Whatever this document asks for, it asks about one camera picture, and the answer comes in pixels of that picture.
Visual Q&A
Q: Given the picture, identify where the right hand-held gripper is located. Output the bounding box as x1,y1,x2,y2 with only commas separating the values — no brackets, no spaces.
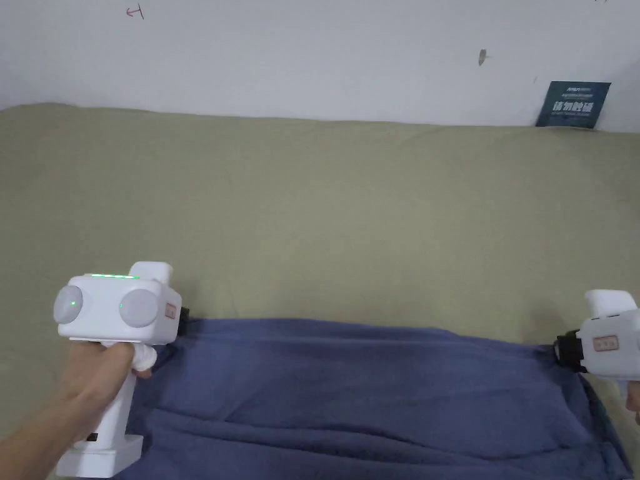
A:
552,289,640,400

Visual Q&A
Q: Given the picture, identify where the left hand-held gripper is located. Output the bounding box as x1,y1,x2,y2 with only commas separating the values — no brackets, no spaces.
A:
54,261,192,478

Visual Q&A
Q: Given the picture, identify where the dark blue garment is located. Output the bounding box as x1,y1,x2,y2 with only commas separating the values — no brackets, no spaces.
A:
116,317,634,480

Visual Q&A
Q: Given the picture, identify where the person's left forearm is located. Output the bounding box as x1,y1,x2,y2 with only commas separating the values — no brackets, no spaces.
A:
0,394,81,480

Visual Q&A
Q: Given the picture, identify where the bed with beige sheet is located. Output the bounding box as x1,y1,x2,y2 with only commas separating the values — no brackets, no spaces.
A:
0,102,640,480

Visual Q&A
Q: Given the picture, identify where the person's left hand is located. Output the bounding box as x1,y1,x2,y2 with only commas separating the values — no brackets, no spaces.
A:
59,342,154,441

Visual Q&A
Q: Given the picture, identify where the dark teal sign card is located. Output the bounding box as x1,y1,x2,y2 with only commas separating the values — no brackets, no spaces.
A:
534,81,613,131

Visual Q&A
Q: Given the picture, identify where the person's right hand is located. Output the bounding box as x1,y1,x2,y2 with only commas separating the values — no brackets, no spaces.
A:
624,379,640,427

